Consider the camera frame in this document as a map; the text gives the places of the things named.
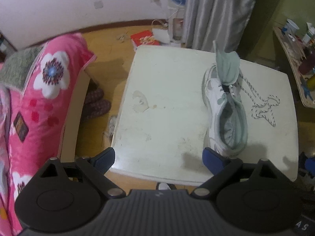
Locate grey curtain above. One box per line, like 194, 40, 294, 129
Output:
182, 0, 256, 52

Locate dark red slippers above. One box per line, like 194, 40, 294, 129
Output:
81, 89, 112, 120

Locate white mint sneaker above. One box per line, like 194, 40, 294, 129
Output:
201, 41, 248, 157

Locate white paper cup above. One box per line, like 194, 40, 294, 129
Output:
281, 19, 299, 35

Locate white black speckled shoelace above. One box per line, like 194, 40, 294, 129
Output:
238, 73, 280, 127

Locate white green tube box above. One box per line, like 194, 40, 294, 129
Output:
302, 22, 315, 45

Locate red gift box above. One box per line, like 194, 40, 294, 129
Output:
130, 30, 160, 51

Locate cluttered side table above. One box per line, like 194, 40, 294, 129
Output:
272, 26, 314, 109

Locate white water dispenser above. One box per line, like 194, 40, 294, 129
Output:
168, 1, 185, 43

